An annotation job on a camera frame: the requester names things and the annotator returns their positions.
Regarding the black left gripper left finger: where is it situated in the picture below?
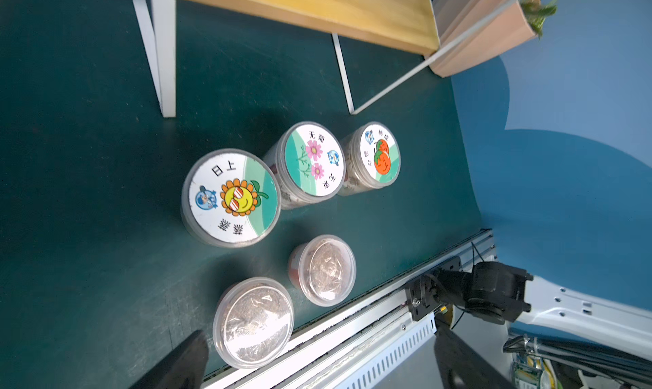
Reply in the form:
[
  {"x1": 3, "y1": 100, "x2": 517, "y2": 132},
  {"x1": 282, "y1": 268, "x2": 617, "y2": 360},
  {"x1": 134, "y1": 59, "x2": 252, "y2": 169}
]
[{"x1": 131, "y1": 330, "x2": 209, "y2": 389}]

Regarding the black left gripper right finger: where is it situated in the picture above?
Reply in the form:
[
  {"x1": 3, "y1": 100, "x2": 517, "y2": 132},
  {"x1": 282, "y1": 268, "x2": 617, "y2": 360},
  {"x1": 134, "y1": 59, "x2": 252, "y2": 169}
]
[{"x1": 434, "y1": 324, "x2": 514, "y2": 389}]

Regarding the clear lid seed container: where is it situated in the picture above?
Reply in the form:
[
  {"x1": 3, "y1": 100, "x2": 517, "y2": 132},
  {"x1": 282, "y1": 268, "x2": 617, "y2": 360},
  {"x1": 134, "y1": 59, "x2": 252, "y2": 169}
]
[
  {"x1": 288, "y1": 235, "x2": 357, "y2": 308},
  {"x1": 212, "y1": 277, "x2": 295, "y2": 370}
]

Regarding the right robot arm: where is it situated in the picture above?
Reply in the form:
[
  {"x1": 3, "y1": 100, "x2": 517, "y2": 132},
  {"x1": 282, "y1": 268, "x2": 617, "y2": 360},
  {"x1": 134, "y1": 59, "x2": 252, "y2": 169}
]
[{"x1": 406, "y1": 262, "x2": 651, "y2": 360}]

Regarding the sunflower label seed jar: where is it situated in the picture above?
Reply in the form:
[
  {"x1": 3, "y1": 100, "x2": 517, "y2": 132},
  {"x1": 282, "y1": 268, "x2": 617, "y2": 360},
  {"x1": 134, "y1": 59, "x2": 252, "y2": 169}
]
[{"x1": 181, "y1": 148, "x2": 281, "y2": 248}]

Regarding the tomato label seed jar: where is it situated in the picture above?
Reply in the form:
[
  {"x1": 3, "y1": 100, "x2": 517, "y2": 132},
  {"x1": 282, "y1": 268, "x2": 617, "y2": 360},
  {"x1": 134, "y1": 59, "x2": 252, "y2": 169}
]
[{"x1": 338, "y1": 122, "x2": 401, "y2": 197}]

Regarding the pink flower label seed jar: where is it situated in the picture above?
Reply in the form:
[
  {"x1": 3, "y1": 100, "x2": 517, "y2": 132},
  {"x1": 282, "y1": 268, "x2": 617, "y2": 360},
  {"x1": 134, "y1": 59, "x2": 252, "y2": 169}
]
[{"x1": 263, "y1": 122, "x2": 346, "y2": 210}]

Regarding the right circuit board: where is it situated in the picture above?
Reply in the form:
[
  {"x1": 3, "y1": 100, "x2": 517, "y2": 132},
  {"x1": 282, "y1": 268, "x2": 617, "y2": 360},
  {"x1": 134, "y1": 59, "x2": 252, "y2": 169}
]
[{"x1": 503, "y1": 335, "x2": 651, "y2": 388}]

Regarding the pink ribbed flower pot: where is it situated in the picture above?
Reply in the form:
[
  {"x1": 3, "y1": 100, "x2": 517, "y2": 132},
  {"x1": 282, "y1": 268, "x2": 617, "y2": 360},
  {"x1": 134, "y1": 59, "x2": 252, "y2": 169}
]
[{"x1": 427, "y1": 0, "x2": 541, "y2": 78}]

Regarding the white flower plant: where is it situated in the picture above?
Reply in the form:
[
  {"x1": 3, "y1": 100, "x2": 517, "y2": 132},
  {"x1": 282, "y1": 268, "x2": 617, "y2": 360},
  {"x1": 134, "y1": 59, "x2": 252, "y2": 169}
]
[{"x1": 520, "y1": 0, "x2": 557, "y2": 38}]

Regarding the aluminium front rail base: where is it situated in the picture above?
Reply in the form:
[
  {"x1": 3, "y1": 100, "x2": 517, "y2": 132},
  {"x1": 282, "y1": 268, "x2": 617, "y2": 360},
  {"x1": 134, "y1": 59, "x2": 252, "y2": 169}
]
[{"x1": 203, "y1": 229, "x2": 495, "y2": 388}]

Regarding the white frame wooden shelf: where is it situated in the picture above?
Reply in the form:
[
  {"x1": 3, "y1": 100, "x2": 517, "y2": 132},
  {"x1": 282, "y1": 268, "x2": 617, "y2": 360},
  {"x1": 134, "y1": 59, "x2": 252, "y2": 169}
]
[{"x1": 126, "y1": 0, "x2": 541, "y2": 118}]

